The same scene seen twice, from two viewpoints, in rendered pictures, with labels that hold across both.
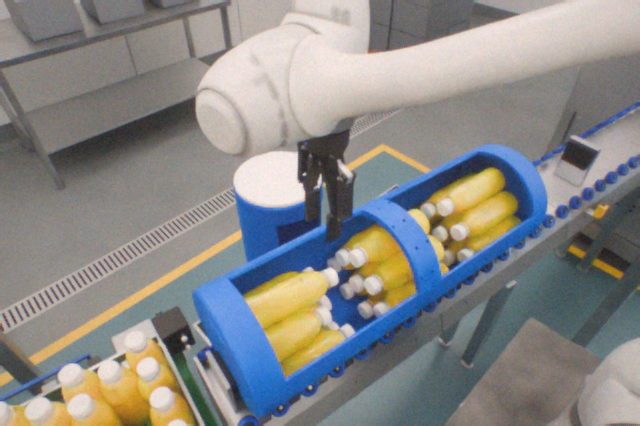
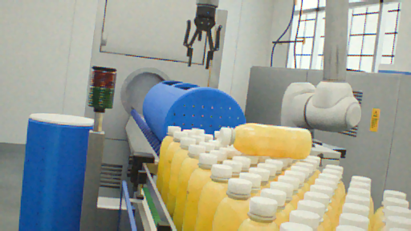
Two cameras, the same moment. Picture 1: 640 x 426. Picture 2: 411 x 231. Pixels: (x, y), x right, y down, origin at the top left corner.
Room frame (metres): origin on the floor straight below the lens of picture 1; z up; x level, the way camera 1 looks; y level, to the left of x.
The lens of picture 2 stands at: (-0.25, 1.79, 1.26)
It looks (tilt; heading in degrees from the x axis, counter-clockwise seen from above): 4 degrees down; 293
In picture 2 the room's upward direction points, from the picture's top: 7 degrees clockwise
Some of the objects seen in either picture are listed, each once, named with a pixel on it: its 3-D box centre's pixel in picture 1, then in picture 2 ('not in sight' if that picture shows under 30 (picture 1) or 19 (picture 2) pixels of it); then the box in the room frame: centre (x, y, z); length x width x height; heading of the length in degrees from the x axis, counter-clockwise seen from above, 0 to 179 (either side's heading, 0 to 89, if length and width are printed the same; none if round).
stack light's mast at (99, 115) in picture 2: not in sight; (100, 99); (0.49, 0.72, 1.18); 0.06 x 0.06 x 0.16
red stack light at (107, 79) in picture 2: not in sight; (103, 79); (0.49, 0.72, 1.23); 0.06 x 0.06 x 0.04
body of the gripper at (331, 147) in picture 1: (325, 146); (205, 18); (0.57, -0.01, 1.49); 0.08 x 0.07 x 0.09; 35
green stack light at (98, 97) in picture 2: not in sight; (100, 97); (0.49, 0.72, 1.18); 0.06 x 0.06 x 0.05
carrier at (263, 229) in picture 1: (285, 267); (54, 226); (1.07, 0.13, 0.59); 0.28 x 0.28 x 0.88
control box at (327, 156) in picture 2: not in sight; (310, 161); (0.06, 0.20, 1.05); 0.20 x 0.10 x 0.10; 125
